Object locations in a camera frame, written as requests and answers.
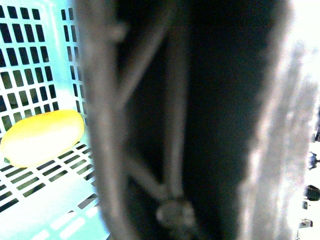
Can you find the brown basket handle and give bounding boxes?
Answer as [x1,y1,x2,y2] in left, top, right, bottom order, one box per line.
[75,0,320,240]

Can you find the yellow mango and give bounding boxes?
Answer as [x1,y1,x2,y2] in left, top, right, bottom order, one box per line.
[0,109,85,168]

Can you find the light blue plastic basket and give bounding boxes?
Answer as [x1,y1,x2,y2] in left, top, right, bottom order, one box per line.
[0,0,110,240]

